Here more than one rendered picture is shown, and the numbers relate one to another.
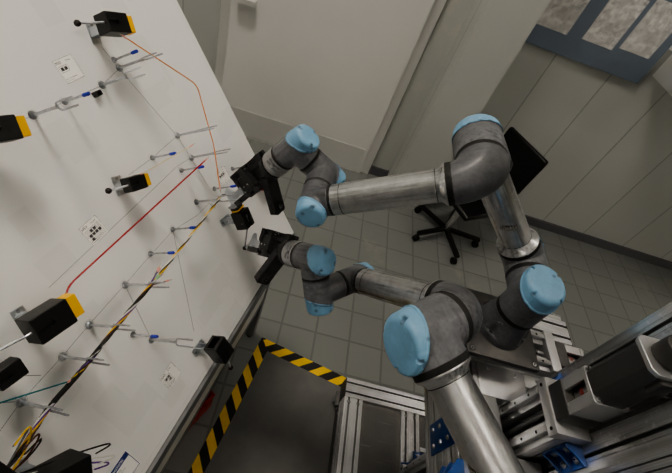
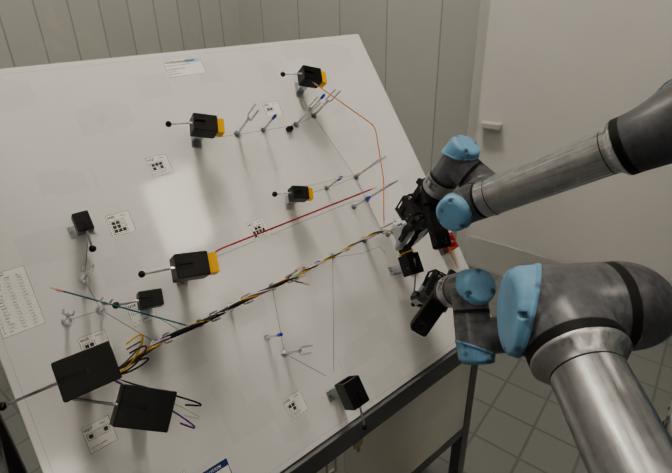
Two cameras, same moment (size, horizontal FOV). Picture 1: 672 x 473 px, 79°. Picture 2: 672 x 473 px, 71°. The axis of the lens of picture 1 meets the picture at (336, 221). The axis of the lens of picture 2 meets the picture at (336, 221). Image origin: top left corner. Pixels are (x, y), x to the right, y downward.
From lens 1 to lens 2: 0.51 m
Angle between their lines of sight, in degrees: 42
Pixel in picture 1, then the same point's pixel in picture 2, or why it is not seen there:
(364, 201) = (510, 185)
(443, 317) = (576, 272)
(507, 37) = not seen: outside the picture
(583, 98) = not seen: outside the picture
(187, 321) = (328, 355)
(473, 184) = (651, 126)
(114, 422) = (224, 417)
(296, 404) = not seen: outside the picture
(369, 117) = (659, 243)
